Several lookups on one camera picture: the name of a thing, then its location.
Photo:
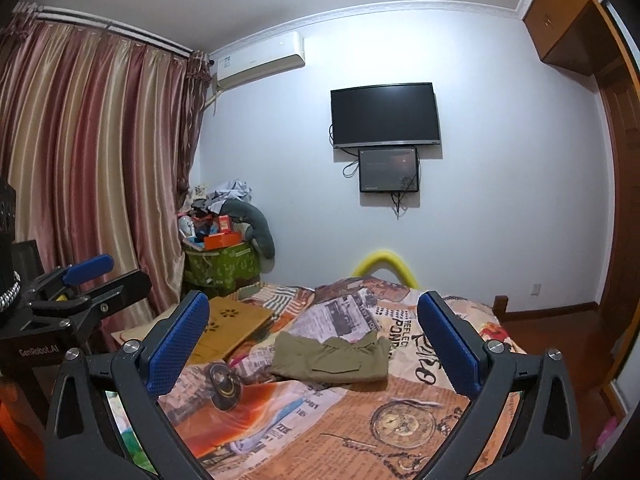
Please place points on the orange box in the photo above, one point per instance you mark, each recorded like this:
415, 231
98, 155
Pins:
222, 241

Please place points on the striped pink curtain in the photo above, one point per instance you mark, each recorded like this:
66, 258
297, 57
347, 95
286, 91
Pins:
100, 160

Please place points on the wooden wall cabinet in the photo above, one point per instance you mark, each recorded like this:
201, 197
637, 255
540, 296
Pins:
555, 15

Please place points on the green storage box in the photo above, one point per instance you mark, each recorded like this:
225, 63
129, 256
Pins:
220, 270

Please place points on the small black monitor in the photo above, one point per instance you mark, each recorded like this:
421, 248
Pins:
387, 167

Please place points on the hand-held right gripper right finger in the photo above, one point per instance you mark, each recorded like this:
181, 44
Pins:
450, 340

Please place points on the newspaper print bed cover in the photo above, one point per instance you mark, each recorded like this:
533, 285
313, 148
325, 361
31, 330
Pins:
310, 435

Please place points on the wooden door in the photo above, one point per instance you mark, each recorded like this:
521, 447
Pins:
622, 185

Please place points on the olive green pants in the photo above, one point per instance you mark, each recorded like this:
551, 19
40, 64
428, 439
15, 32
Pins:
330, 362

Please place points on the white air conditioner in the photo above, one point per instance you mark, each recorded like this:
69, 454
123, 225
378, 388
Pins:
260, 60

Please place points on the grey plush pillow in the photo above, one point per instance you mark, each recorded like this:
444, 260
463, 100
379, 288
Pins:
260, 232

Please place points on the wooden lap tray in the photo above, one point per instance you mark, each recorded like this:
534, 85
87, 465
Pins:
235, 325

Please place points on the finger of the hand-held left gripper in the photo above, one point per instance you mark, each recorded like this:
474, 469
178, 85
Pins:
130, 285
90, 267

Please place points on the yellow foam tube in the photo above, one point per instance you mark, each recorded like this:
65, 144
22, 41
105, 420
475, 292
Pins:
385, 256

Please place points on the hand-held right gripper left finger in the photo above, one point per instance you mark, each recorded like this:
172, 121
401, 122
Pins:
180, 340

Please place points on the pile of clothes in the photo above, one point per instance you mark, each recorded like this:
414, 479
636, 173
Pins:
230, 192

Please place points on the curtain rail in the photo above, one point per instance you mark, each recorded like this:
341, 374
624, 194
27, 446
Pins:
125, 30

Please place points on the black television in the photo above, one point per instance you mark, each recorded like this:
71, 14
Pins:
385, 115

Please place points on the wooden bed post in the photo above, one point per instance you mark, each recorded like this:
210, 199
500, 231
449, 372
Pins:
500, 307

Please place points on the white wall outlet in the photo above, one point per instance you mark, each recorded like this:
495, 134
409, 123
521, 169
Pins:
535, 289

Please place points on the small red box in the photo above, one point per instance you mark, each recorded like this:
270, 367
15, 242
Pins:
223, 223

